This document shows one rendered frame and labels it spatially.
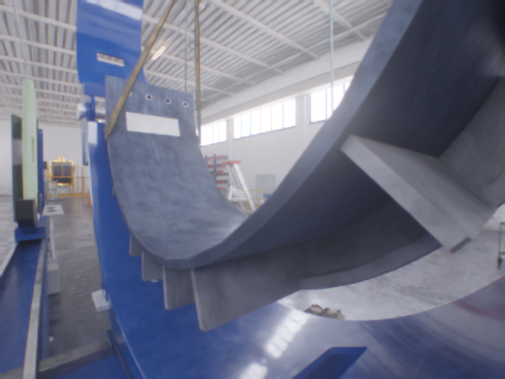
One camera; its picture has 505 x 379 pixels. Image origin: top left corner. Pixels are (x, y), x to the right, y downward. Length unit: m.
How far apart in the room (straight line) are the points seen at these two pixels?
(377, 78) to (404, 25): 0.05
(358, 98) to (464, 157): 0.48
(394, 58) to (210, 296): 0.66
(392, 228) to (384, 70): 0.56
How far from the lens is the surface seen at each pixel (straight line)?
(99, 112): 2.40
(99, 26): 3.97
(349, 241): 0.87
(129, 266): 1.64
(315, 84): 13.44
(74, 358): 1.94
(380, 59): 0.32
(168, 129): 2.04
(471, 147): 0.76
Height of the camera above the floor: 1.66
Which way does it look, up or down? 2 degrees down
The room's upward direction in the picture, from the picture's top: straight up
